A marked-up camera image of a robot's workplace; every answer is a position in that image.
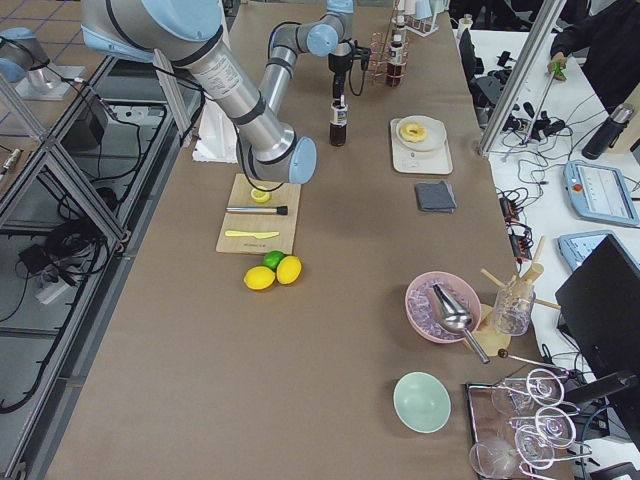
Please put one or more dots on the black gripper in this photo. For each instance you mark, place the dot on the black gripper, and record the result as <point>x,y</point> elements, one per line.
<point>336,65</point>

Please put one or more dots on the tea bottle top rack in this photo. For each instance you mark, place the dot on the tea bottle top rack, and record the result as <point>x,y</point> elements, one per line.
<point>338,122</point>

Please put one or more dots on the tea bottle rack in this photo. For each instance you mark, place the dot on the tea bottle rack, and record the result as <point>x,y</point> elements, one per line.
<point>398,29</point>
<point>338,122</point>
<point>394,64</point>

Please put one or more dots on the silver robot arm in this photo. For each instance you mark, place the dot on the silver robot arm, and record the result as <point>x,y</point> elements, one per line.
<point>26,65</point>
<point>190,34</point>

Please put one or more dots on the tea bottle right rack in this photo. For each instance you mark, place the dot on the tea bottle right rack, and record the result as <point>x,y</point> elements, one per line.
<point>394,64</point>

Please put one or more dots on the tea bottle middle rack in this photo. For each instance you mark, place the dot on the tea bottle middle rack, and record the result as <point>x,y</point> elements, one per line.
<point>398,29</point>

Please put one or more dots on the cream serving tray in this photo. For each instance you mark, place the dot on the cream serving tray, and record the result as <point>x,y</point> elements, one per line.
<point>406,160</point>

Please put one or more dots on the black glass tray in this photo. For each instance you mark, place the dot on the black glass tray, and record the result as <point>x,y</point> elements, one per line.
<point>486,421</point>

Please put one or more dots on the white cup rack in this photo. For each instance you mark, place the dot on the white cup rack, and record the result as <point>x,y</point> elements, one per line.
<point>418,16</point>

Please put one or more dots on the white round plate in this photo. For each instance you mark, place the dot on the white round plate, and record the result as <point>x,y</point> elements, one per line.
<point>435,128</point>

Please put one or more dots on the half lemon slice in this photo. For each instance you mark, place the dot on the half lemon slice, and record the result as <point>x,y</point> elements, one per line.
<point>260,196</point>

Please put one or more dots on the steel muddler black tip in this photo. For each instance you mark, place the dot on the steel muddler black tip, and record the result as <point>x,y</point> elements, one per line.
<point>257,210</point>

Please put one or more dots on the grey folded cloth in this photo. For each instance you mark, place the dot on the grey folded cloth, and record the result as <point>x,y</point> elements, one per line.
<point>435,196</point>

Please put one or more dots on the yellow plastic knife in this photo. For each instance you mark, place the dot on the yellow plastic knife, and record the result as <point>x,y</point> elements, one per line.
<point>250,234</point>

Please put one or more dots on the green lime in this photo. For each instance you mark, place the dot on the green lime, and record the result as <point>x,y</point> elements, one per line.
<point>272,259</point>

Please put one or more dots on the yellow lemon upper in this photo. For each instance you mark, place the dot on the yellow lemon upper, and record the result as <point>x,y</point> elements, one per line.
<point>288,270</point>

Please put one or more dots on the yellow lemon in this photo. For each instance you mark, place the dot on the yellow lemon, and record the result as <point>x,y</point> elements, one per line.
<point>259,278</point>
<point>288,270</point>

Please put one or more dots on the yellow lemon lower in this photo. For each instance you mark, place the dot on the yellow lemon lower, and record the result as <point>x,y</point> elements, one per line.
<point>259,278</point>

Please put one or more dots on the clear ice cubes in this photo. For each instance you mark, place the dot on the clear ice cubes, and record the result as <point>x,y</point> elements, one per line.
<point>420,305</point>

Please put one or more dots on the pink bowl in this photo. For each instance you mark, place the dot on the pink bowl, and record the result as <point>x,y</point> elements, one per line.
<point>415,320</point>

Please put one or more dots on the person in black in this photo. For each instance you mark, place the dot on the person in black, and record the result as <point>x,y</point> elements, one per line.
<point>612,40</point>

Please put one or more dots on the black water bottle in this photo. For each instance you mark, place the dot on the black water bottle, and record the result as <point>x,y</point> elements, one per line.
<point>608,132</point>

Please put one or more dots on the steel ice scoop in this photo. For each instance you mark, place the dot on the steel ice scoop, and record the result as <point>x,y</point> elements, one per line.
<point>457,319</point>

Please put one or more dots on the robot teach pendant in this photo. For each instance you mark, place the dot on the robot teach pendant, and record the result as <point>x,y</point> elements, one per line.
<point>598,193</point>

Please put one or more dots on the clear glass mug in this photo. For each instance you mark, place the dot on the clear glass mug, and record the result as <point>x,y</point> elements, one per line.
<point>511,314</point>

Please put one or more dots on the mint green bowl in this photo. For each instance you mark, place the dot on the mint green bowl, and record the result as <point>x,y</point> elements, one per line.
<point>422,403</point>

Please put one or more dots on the black monitor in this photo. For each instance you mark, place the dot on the black monitor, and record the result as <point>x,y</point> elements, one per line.
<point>600,306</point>

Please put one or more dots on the wine glass upper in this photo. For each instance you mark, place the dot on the wine glass upper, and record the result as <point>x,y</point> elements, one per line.
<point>524,395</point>

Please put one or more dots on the wine glass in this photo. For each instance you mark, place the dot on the wine glass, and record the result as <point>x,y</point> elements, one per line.
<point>538,436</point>
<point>524,395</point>
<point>494,458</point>

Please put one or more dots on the wine glass middle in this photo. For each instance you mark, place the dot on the wine glass middle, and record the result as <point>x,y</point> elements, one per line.
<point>538,436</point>

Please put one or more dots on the wine glass lower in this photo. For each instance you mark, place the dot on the wine glass lower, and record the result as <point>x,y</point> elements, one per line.
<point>494,458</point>

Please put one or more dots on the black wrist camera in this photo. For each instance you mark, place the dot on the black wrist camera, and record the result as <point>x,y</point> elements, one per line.
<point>362,54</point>

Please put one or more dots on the copper wire bottle rack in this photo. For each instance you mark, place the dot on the copper wire bottle rack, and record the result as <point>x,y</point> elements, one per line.
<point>379,45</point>

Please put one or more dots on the glazed ring donut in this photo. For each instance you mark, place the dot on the glazed ring donut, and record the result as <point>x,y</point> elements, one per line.
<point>412,132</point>

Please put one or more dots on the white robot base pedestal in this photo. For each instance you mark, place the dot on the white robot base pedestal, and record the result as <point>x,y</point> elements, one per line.
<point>216,136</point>

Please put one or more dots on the aluminium frame post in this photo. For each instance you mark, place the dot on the aluminium frame post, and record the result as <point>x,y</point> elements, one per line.
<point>533,45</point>

